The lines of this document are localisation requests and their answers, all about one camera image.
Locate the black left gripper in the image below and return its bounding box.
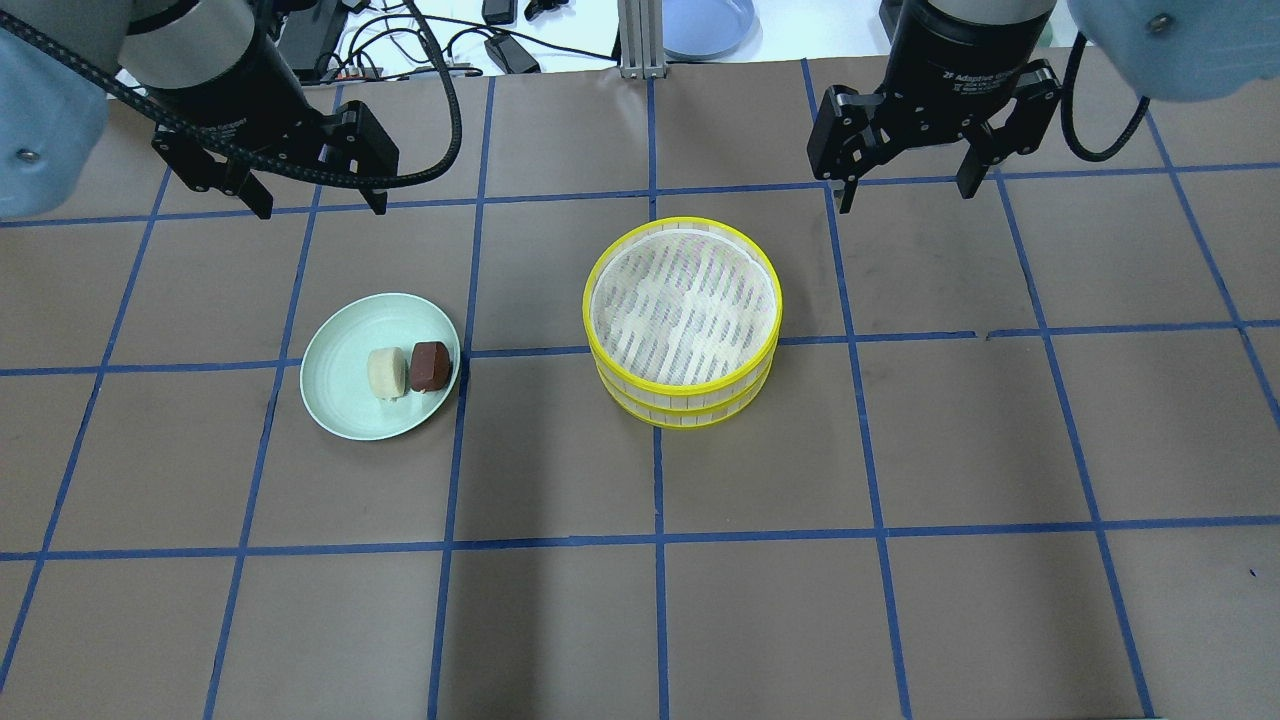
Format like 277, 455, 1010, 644
148, 29, 399, 220

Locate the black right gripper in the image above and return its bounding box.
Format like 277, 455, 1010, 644
806, 1, 1062, 215

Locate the brown steamed bun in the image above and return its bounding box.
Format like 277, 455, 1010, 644
408, 341, 453, 393

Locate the yellow steamer top layer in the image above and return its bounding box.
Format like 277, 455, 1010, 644
581, 217, 785, 398

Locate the yellow steamer layer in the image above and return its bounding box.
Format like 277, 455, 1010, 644
581, 217, 785, 398
591, 348, 776, 430

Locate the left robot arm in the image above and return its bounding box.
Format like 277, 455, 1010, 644
3, 1, 399, 219

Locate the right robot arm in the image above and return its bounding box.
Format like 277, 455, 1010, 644
806, 1, 1279, 213

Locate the yellow steamer bottom layer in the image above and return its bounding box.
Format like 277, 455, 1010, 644
591, 348, 776, 430

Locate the light green plate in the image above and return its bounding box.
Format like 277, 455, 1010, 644
300, 292, 461, 441

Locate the white steamed bun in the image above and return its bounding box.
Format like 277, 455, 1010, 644
366, 346, 408, 401

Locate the black power adapter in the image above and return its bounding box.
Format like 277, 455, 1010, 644
483, 33, 541, 76

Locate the blue plate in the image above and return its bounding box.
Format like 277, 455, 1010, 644
660, 1, 756, 61

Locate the aluminium frame post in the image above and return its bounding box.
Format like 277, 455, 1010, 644
617, 0, 668, 79

